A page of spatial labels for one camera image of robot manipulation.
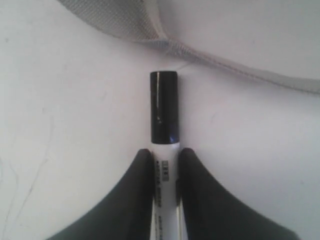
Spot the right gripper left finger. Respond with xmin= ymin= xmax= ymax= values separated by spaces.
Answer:
xmin=50 ymin=149 xmax=155 ymax=240

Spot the black capped white marker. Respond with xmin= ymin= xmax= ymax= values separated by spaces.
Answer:
xmin=149 ymin=70 xmax=184 ymax=240

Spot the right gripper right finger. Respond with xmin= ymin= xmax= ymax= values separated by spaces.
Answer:
xmin=178 ymin=148 xmax=299 ymax=240

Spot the white canvas backpack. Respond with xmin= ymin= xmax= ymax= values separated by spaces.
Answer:
xmin=61 ymin=0 xmax=320 ymax=94

